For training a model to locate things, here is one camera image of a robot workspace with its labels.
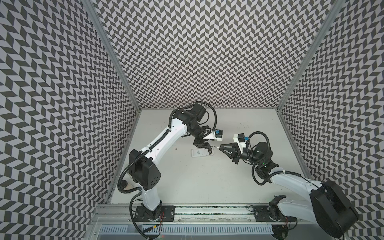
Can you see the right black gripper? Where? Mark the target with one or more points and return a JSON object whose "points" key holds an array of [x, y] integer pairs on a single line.
{"points": [[236, 153]]}

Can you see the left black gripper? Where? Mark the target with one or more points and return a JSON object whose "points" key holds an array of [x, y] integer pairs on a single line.
{"points": [[202, 143]]}

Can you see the small white remote control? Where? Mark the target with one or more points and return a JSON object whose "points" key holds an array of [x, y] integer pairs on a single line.
{"points": [[197, 153]]}

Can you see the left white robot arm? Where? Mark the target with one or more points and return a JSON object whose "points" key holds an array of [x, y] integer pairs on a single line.
{"points": [[198, 120]]}

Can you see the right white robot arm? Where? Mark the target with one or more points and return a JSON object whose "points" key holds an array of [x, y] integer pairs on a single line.
{"points": [[322, 203]]}

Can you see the white ventilation grille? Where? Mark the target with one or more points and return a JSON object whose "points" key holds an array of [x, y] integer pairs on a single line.
{"points": [[193, 230]]}

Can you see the clear jar left side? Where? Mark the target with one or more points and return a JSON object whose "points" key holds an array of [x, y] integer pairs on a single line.
{"points": [[126, 185]]}

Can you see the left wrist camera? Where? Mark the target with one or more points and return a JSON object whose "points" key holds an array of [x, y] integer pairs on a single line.
{"points": [[216, 135]]}

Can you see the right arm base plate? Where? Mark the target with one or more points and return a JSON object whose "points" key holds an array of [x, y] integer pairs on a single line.
{"points": [[265, 213]]}

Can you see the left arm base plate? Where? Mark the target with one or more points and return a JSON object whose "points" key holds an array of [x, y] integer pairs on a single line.
{"points": [[165, 213]]}

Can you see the aluminium front rail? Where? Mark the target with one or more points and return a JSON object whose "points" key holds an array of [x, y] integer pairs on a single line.
{"points": [[184, 214]]}

